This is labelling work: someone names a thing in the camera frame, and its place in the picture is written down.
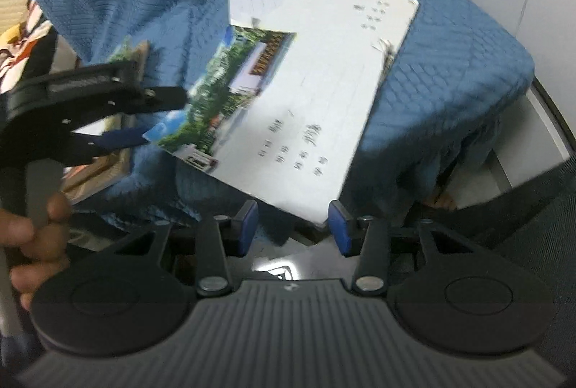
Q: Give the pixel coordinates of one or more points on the black mesh chair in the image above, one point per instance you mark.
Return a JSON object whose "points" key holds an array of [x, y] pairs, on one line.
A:
{"points": [[540, 235]]}

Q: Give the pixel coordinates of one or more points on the striped blanket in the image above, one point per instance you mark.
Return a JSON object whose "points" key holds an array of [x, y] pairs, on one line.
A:
{"points": [[27, 41]]}

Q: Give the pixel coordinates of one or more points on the brown cover book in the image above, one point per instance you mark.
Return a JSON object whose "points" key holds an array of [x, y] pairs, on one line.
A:
{"points": [[96, 174]]}

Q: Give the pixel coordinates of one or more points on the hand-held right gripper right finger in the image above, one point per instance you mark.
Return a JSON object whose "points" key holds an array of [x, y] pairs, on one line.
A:
{"points": [[339, 230]]}

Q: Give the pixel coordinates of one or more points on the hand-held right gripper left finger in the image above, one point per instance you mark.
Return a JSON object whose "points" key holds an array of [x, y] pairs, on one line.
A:
{"points": [[246, 230]]}

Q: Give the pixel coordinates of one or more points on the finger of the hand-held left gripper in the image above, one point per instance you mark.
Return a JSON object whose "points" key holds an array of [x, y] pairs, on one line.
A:
{"points": [[162, 98], [123, 138]]}

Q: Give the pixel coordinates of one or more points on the person's left hand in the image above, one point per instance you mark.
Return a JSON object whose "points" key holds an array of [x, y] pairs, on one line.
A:
{"points": [[31, 244]]}

